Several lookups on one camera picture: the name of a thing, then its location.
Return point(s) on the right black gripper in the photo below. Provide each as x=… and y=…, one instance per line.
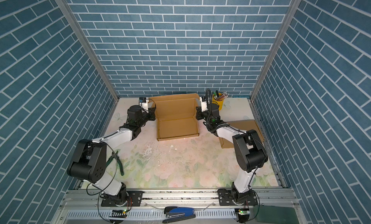
x=199, y=113

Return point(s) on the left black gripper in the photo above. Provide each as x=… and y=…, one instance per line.
x=151, y=113

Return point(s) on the cardboard sheet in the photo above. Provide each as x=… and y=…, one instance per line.
x=176, y=116

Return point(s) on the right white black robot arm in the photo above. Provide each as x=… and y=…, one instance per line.
x=249, y=150

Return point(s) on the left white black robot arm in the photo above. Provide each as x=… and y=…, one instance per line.
x=89, y=160

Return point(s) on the green box at front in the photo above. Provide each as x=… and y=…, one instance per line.
x=276, y=215

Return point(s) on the yellow pen cup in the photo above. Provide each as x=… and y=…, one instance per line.
x=219, y=103

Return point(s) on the pens in cup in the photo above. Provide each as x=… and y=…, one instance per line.
x=219, y=96

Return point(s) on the blue black stapler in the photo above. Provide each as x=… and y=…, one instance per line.
x=175, y=214

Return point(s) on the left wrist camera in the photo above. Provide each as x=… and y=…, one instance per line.
x=143, y=103

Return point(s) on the green handled pliers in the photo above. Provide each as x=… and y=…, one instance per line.
x=114, y=156

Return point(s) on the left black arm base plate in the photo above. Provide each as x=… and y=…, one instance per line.
x=130, y=199

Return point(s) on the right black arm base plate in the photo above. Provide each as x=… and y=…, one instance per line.
x=227, y=197

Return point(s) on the aluminium front rail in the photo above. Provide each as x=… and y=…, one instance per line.
x=80, y=208

